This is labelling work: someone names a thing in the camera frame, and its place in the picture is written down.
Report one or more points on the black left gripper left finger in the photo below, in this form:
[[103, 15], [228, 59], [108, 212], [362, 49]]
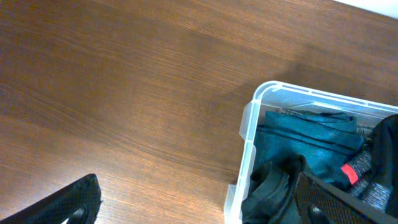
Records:
[[79, 203]]

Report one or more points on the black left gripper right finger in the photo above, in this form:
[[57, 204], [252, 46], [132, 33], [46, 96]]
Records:
[[320, 202]]

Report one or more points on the dark blue jeans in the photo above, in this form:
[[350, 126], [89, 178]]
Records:
[[325, 140]]

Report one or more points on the black garment with red tag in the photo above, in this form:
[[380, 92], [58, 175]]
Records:
[[373, 171]]

